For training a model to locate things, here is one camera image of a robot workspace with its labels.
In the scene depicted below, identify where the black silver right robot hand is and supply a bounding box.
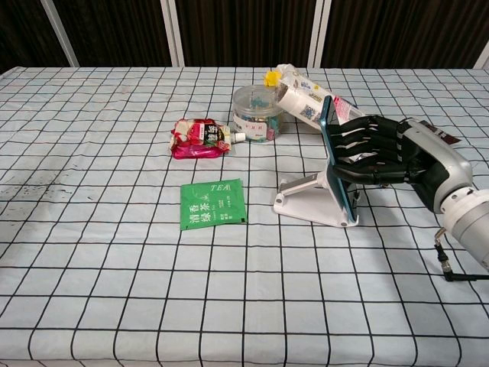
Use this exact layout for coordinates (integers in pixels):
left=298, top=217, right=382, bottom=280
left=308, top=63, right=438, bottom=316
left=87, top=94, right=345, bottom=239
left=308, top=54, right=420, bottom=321
left=328, top=114, right=474, bottom=213

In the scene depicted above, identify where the red drink pouch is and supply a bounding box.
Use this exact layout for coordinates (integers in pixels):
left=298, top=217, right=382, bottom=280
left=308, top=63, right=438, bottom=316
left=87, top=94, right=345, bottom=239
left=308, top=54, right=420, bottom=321
left=170, top=117, right=245, bottom=160

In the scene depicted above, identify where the white printed snack bag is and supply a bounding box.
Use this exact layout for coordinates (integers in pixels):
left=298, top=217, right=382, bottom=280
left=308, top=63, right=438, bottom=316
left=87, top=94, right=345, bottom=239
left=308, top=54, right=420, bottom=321
left=273, top=63, right=368, bottom=133

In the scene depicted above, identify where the green tea sachet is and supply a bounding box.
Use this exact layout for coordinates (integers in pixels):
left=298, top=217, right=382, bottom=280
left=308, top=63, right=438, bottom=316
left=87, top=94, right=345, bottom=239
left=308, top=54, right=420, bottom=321
left=179, top=178, right=248, bottom=232

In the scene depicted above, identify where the checked white tablecloth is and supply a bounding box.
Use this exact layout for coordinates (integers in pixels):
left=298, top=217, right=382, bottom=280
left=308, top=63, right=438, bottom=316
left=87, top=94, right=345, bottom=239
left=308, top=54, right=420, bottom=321
left=0, top=67, right=489, bottom=367

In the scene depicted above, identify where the brown snack packet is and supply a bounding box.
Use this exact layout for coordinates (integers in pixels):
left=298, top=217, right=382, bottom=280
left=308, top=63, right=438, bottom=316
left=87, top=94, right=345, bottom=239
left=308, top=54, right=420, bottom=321
left=419, top=120, right=462, bottom=147

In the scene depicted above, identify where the clear jar of clips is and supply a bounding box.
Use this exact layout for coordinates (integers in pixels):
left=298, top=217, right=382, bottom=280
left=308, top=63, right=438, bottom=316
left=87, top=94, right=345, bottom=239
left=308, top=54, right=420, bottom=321
left=232, top=84, right=284, bottom=144

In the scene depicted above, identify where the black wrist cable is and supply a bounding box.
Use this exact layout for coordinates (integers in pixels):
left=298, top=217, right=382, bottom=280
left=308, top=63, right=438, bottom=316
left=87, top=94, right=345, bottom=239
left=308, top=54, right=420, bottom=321
left=433, top=227, right=489, bottom=284

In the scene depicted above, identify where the yellow bag clip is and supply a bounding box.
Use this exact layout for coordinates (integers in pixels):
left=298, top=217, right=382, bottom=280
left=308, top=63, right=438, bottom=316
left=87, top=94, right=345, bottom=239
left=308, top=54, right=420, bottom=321
left=263, top=70, right=282, bottom=89

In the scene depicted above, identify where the white phone stand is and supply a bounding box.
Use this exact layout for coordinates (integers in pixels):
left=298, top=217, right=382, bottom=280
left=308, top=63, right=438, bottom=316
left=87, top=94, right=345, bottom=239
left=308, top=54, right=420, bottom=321
left=272, top=171, right=362, bottom=229

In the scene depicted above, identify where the white partition post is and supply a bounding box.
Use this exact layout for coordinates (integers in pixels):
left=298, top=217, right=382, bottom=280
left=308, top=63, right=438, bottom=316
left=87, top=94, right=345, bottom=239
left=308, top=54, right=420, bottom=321
left=471, top=21, right=489, bottom=70
left=306, top=0, right=333, bottom=68
left=160, top=0, right=186, bottom=67
left=40, top=0, right=79, bottom=68

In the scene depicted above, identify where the dark smartphone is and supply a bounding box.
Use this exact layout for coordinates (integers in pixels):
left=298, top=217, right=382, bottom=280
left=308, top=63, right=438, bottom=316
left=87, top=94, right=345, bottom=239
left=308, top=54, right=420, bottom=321
left=319, top=95, right=361, bottom=226

